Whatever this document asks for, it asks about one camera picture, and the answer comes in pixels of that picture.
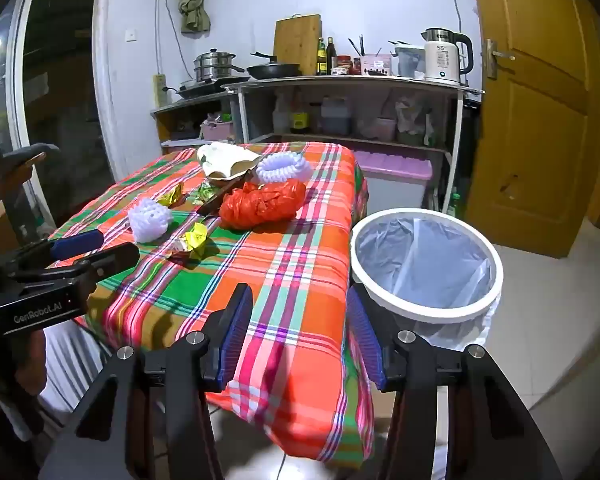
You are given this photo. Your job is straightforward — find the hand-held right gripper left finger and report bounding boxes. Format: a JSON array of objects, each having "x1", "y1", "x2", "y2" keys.
[{"x1": 40, "y1": 284, "x2": 255, "y2": 480}]

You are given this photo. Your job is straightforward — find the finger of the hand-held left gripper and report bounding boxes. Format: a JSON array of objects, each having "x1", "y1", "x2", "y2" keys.
[
  {"x1": 0, "y1": 229, "x2": 106, "y2": 273},
  {"x1": 7, "y1": 241, "x2": 141, "y2": 283}
]

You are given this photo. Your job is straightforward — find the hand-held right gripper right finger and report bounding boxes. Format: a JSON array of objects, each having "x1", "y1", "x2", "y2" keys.
[{"x1": 346, "y1": 285, "x2": 563, "y2": 480}]

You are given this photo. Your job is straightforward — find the white trash bin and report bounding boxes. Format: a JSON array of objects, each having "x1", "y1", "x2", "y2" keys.
[{"x1": 349, "y1": 208, "x2": 504, "y2": 356}]

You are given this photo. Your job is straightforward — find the gold snack bag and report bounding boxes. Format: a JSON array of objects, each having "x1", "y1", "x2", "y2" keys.
[{"x1": 169, "y1": 222, "x2": 210, "y2": 259}]

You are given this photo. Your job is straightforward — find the red plastic bag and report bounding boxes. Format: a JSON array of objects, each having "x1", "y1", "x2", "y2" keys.
[{"x1": 219, "y1": 178, "x2": 307, "y2": 231}]

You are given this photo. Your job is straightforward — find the crumpled white foam net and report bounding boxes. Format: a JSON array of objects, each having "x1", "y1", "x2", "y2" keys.
[{"x1": 127, "y1": 197, "x2": 174, "y2": 244}]

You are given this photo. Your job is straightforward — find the plaid tablecloth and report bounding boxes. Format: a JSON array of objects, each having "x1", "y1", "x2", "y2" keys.
[{"x1": 47, "y1": 141, "x2": 376, "y2": 463}]

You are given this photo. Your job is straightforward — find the small gold wrapper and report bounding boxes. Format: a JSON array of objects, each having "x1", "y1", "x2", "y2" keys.
[{"x1": 155, "y1": 183, "x2": 186, "y2": 209}]

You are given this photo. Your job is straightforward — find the clear bin liner bag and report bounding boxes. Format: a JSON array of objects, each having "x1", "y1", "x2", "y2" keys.
[{"x1": 355, "y1": 215, "x2": 496, "y2": 356}]

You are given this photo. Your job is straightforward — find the green wrapper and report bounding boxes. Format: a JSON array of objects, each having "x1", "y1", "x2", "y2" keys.
[{"x1": 195, "y1": 182, "x2": 226, "y2": 206}]

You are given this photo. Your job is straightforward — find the white paper bowl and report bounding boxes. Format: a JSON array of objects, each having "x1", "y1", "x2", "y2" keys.
[{"x1": 196, "y1": 142, "x2": 263, "y2": 181}]

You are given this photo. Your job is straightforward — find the pink basket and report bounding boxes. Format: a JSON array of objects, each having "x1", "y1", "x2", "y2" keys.
[{"x1": 200, "y1": 119, "x2": 236, "y2": 142}]

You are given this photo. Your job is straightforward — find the purple-lid storage box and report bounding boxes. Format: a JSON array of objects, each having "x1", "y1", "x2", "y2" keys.
[{"x1": 352, "y1": 150, "x2": 433, "y2": 221}]

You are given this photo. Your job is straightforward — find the low wooden cabinet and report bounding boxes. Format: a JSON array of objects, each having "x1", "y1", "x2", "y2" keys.
[{"x1": 150, "y1": 91, "x2": 238, "y2": 148}]

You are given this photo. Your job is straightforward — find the black induction cooker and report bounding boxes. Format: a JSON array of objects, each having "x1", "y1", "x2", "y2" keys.
[{"x1": 175, "y1": 77, "x2": 251, "y2": 100}]

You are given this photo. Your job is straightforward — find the steel pot with lid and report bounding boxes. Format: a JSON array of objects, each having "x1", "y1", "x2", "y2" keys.
[{"x1": 193, "y1": 48, "x2": 246, "y2": 83}]

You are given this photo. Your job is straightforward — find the yellow-label bottle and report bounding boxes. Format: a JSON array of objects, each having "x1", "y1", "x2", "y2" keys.
[{"x1": 290, "y1": 95, "x2": 311, "y2": 134}]

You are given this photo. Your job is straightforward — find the white plastic bottle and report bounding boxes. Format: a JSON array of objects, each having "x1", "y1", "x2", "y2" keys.
[{"x1": 272, "y1": 92, "x2": 291, "y2": 133}]

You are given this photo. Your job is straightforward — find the grey plastic jug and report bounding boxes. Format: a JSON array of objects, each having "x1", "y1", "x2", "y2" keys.
[{"x1": 321, "y1": 97, "x2": 353, "y2": 136}]

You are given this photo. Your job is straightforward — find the crumpled plastic bags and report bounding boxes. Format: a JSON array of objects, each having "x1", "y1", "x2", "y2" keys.
[{"x1": 395, "y1": 100, "x2": 431, "y2": 146}]

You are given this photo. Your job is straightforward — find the black frying pan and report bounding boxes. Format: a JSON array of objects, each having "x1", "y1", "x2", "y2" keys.
[{"x1": 246, "y1": 51, "x2": 302, "y2": 81}]

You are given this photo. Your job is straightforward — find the white kitchen shelf unit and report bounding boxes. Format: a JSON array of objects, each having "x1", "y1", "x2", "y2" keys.
[{"x1": 227, "y1": 74, "x2": 483, "y2": 216}]

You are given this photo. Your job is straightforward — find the pink utensil holder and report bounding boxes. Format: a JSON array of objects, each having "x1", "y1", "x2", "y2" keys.
[{"x1": 352, "y1": 55, "x2": 392, "y2": 78}]

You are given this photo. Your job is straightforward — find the clear plastic container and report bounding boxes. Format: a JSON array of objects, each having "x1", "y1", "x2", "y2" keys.
[{"x1": 394, "y1": 45, "x2": 426, "y2": 78}]

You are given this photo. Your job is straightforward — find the wooden cutting board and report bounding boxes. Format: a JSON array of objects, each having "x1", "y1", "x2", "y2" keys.
[{"x1": 273, "y1": 14, "x2": 323, "y2": 77}]

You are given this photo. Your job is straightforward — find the yellow wooden door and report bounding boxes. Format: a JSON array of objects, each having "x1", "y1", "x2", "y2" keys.
[{"x1": 467, "y1": 0, "x2": 600, "y2": 258}]

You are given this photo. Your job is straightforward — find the white electric kettle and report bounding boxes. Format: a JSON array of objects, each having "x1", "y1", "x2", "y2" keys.
[{"x1": 421, "y1": 27, "x2": 475, "y2": 86}]

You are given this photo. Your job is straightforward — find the glass door with white frame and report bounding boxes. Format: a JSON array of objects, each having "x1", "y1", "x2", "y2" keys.
[{"x1": 0, "y1": 0, "x2": 106, "y2": 241}]

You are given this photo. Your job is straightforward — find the ring-shaped white foam net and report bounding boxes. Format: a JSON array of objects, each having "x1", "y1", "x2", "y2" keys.
[{"x1": 255, "y1": 155, "x2": 311, "y2": 187}]

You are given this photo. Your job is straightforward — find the white power cord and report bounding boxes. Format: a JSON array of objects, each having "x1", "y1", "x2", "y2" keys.
[{"x1": 154, "y1": 0, "x2": 193, "y2": 81}]

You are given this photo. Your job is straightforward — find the metal door handle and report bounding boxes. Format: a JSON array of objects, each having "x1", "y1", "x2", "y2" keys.
[{"x1": 485, "y1": 39, "x2": 516, "y2": 79}]

